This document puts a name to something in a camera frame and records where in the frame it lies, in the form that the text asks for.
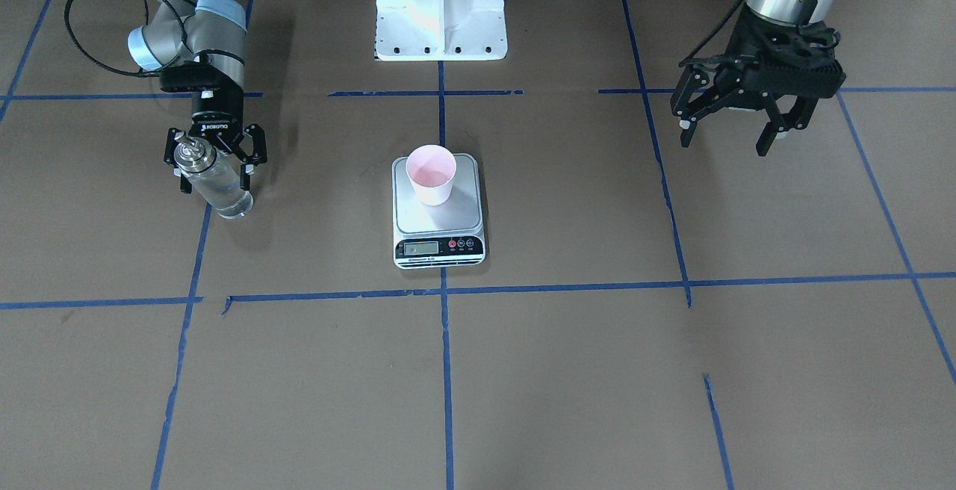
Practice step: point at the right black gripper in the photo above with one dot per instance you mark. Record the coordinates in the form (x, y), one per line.
(214, 121)

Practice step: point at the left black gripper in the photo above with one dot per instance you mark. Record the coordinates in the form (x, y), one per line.
(736, 81)

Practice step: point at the clear glass sauce bottle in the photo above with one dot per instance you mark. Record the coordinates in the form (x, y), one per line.
(217, 181)

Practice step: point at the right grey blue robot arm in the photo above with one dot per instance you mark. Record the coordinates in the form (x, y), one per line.
(198, 48)

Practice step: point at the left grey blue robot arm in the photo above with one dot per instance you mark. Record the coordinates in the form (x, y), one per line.
(794, 12)

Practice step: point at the white digital kitchen scale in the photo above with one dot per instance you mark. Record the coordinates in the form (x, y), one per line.
(446, 235)

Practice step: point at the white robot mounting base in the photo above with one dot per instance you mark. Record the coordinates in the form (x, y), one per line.
(440, 30)

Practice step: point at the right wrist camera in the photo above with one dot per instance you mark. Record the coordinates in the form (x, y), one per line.
(191, 77)

